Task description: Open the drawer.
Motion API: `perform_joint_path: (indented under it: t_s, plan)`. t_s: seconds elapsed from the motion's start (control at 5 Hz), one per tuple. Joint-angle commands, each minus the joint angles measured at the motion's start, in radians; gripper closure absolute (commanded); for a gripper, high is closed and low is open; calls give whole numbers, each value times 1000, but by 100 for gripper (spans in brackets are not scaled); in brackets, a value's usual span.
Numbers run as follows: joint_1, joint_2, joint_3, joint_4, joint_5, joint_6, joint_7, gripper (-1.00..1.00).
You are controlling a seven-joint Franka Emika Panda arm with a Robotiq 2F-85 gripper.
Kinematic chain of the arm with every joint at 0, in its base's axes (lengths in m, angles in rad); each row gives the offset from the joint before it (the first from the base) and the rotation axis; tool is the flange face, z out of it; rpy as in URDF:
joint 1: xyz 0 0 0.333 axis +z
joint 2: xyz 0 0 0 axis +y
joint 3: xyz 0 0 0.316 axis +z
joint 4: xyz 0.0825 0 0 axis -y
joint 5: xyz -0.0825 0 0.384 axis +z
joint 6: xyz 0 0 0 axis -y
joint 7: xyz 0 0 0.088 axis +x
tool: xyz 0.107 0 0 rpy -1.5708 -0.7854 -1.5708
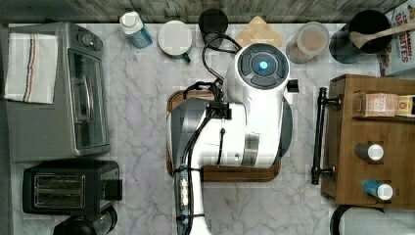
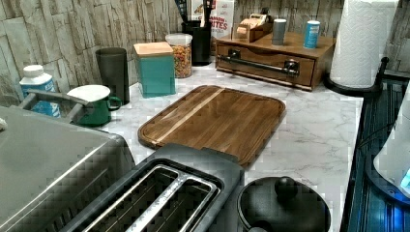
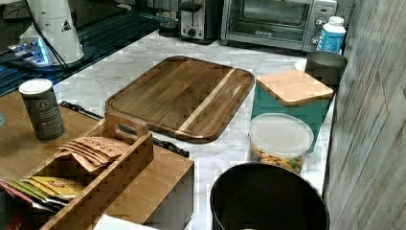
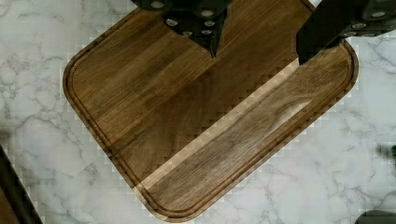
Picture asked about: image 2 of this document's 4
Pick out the black drawer handle bar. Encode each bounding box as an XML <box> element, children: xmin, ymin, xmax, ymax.
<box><xmin>218</xmin><ymin>49</ymin><xmax>300</xmax><ymax>76</ymax></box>

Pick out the wooden drawer cabinet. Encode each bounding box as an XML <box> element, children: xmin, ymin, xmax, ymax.
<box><xmin>216</xmin><ymin>32</ymin><xmax>336</xmax><ymax>91</ymax></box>

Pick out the wooden cutting board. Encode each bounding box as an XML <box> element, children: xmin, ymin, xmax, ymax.
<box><xmin>137</xmin><ymin>85</ymin><xmax>286</xmax><ymax>167</ymax></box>

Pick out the teal canister with wooden lid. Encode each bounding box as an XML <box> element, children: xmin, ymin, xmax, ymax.
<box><xmin>133</xmin><ymin>42</ymin><xmax>176</xmax><ymax>98</ymax></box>

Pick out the black two-slot toaster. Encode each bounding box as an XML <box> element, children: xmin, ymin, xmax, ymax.
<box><xmin>59</xmin><ymin>144</ymin><xmax>244</xmax><ymax>232</ymax></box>

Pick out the clear jar of colourful cereal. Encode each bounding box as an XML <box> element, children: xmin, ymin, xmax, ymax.
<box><xmin>165</xmin><ymin>33</ymin><xmax>192</xmax><ymax>78</ymax></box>

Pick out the black utensil holder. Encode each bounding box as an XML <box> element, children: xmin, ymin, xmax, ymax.
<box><xmin>182</xmin><ymin>20</ymin><xmax>211</xmax><ymax>66</ymax></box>

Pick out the wooden tea bag caddy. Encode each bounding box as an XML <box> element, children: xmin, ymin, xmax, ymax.
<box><xmin>231</xmin><ymin>14</ymin><xmax>273</xmax><ymax>43</ymax></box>

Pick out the red and white cereal box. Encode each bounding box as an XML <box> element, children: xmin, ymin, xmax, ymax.
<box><xmin>189</xmin><ymin>0</ymin><xmax>236</xmax><ymax>39</ymax></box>

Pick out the dark grey tall cup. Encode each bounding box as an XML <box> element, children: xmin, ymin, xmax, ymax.
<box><xmin>95</xmin><ymin>47</ymin><xmax>130</xmax><ymax>104</ymax></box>

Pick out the green enamel mug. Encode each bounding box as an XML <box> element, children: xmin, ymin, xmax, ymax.
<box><xmin>68</xmin><ymin>85</ymin><xmax>123</xmax><ymax>127</ymax></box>

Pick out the black pot with lid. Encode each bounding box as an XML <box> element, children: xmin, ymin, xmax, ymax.
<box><xmin>237</xmin><ymin>176</ymin><xmax>331</xmax><ymax>232</ymax></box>

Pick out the grey cylindrical tin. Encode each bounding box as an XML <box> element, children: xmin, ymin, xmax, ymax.
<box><xmin>272</xmin><ymin>18</ymin><xmax>286</xmax><ymax>45</ymax></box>

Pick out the blue cylindrical tin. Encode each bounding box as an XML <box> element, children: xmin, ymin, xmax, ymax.
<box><xmin>304</xmin><ymin>20</ymin><xmax>320</xmax><ymax>48</ymax></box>

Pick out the black paper towel holder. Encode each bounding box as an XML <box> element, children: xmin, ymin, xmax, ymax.
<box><xmin>323</xmin><ymin>57</ymin><xmax>390</xmax><ymax>98</ymax></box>

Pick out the stainless toaster oven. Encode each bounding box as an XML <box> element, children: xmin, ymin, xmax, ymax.
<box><xmin>0</xmin><ymin>107</ymin><xmax>134</xmax><ymax>232</ymax></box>

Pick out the white and blue bottle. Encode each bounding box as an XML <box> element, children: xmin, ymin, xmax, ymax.
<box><xmin>19</xmin><ymin>65</ymin><xmax>61</xmax><ymax>118</ymax></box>

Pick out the white paper towel roll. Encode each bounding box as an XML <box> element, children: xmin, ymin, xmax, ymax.
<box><xmin>330</xmin><ymin>0</ymin><xmax>399</xmax><ymax>88</ymax></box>

